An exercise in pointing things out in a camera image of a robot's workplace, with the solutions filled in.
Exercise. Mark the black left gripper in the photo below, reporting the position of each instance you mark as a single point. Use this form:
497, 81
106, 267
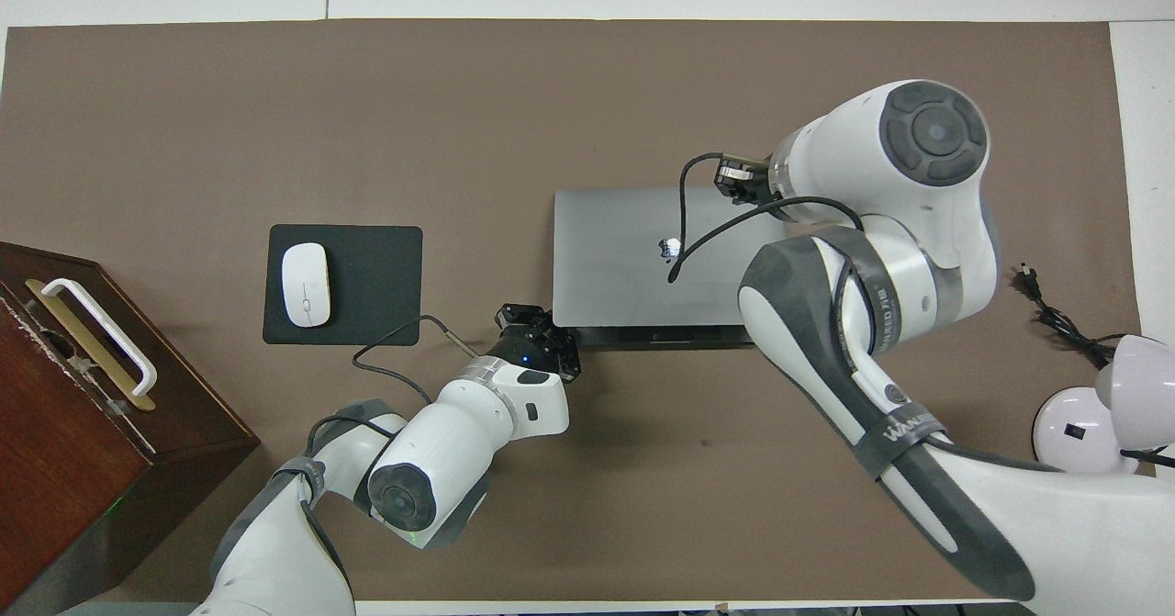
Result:
525, 348

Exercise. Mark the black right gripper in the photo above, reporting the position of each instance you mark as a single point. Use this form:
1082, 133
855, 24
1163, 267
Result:
742, 180

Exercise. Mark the silver grey laptop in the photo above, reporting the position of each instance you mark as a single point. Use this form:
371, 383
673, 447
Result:
615, 267

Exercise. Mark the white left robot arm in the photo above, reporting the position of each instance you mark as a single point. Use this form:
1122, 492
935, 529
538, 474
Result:
441, 437

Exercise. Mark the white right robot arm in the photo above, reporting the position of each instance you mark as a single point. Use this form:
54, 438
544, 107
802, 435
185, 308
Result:
1056, 524

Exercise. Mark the black mouse pad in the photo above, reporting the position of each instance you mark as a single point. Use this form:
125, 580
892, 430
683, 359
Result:
376, 285

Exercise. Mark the white computer mouse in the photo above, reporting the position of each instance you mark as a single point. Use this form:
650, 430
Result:
306, 285

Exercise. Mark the white desk lamp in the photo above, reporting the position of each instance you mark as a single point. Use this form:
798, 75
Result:
1069, 428

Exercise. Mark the brown table mat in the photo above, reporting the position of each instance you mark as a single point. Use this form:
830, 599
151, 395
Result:
184, 120

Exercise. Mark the dark brown wooden box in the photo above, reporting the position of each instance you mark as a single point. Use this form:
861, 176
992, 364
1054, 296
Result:
64, 469

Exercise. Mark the brass plate on box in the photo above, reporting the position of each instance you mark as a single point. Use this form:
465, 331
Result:
41, 293

